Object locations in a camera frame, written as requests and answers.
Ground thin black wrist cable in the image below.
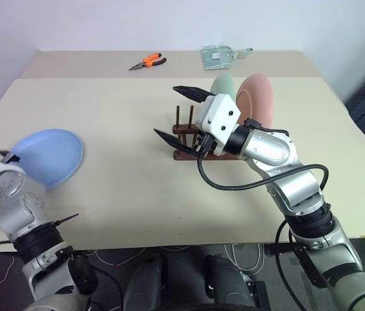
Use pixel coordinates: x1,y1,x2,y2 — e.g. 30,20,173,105
242,118,290,137

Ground wooden dish rack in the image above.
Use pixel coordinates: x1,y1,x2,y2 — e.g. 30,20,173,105
172,104,248,161

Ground dark rounded shape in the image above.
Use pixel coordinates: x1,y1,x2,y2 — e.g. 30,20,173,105
123,254,168,311
202,253,256,311

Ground black cable tie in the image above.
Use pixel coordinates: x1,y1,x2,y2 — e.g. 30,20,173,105
51,213,80,228

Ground green plate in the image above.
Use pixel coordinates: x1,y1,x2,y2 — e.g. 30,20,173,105
209,73,237,105

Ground blue plate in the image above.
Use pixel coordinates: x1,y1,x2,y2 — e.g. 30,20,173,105
9,128,85,190

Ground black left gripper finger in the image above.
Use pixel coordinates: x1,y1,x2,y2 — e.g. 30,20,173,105
0,150,21,164

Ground black right upper arm cable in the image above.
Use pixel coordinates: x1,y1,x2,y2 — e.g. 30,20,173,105
274,221,309,311

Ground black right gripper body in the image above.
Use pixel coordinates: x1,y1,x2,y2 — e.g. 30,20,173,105
196,132,218,157

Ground clear green plastic bag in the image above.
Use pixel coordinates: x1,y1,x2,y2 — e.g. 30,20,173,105
200,45,237,71

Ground orange handled pliers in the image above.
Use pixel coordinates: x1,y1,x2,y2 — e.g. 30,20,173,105
128,52,168,72

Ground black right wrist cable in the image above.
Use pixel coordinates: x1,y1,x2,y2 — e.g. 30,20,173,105
196,147,329,195

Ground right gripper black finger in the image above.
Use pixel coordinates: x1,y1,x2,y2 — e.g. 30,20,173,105
172,85,216,103
153,128,200,159

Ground pink plate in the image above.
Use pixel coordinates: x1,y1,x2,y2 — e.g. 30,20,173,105
235,73,275,130

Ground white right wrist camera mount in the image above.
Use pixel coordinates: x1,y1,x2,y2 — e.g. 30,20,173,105
194,93,242,155

